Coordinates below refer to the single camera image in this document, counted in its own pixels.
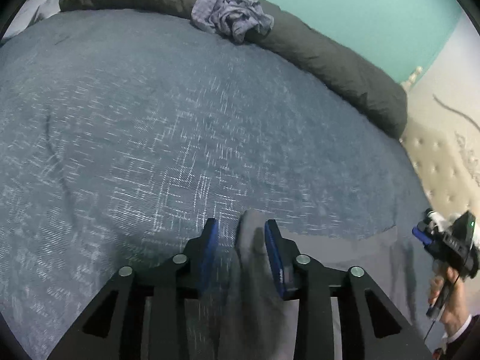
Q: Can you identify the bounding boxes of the person's right forearm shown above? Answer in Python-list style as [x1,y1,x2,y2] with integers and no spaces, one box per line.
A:
[435,313,480,360]

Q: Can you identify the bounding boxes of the cream tufted headboard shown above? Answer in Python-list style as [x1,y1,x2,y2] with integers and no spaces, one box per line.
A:
[399,65,480,241]

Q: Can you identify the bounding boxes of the light grey bed cover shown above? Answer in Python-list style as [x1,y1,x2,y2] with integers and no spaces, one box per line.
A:
[4,0,64,40]

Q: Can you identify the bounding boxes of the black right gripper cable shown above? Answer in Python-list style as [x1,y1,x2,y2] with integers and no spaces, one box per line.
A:
[424,274,460,343]

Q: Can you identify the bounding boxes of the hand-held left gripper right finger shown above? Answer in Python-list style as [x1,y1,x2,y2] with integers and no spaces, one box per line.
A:
[263,219,436,360]

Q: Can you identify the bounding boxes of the blue-grey crumpled garment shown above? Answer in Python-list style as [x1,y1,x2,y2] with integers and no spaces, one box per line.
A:
[190,0,275,44]

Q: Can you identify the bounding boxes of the grey pants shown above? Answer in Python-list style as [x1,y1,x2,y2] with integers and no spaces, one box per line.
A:
[185,210,439,360]

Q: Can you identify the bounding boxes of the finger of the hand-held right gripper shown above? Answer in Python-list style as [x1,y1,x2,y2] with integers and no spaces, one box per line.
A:
[412,225,433,249]

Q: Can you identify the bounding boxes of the person's right hand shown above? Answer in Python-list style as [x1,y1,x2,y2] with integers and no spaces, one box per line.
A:
[429,267,473,330]

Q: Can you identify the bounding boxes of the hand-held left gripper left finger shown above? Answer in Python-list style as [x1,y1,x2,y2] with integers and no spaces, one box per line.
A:
[47,217,219,360]

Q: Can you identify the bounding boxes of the blue patterned bed sheet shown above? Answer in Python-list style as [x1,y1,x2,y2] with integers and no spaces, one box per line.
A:
[0,9,439,360]

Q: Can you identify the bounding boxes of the dark grey rolled duvet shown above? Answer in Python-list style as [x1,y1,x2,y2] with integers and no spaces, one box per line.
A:
[59,0,409,139]

